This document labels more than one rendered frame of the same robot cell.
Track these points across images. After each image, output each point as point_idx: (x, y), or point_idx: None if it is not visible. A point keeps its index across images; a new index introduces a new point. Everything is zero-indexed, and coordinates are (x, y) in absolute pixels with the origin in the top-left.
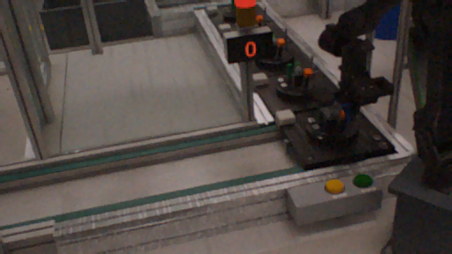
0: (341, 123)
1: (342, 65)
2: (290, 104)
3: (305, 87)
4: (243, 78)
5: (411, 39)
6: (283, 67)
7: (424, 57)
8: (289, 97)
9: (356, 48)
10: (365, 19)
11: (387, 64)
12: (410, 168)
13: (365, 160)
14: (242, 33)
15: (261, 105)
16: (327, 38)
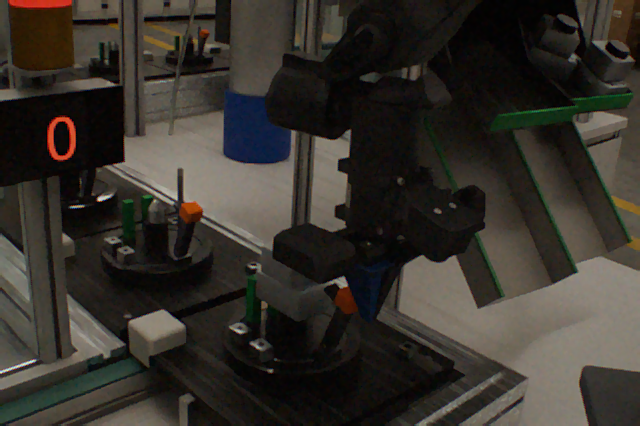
0: (337, 323)
1: (364, 154)
2: (152, 297)
3: (182, 251)
4: (35, 232)
5: (425, 113)
6: (100, 216)
7: (444, 155)
8: (145, 280)
9: (408, 97)
10: (449, 6)
11: (286, 203)
12: (612, 413)
13: (412, 412)
14: (33, 91)
15: (76, 309)
16: (301, 86)
